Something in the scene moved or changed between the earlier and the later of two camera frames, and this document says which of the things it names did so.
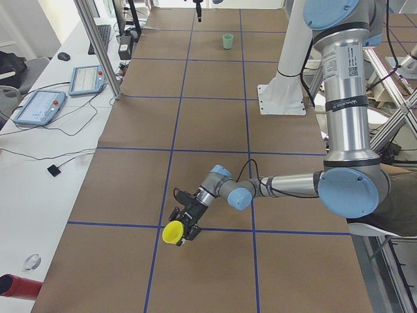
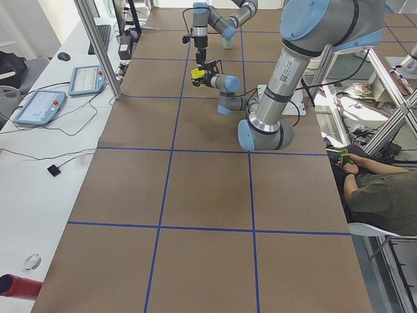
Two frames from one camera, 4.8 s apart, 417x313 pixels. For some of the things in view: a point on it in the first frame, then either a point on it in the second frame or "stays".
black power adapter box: x=124 y=50 stays
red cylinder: x=14 y=286 stays
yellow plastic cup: x=172 y=231 to x=196 y=73
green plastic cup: x=227 y=40 stays
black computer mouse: x=64 y=56 stays
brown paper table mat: x=190 y=104 stays
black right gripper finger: x=199 y=8 to x=201 y=42
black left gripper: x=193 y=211 to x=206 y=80
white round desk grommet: x=32 y=261 stays
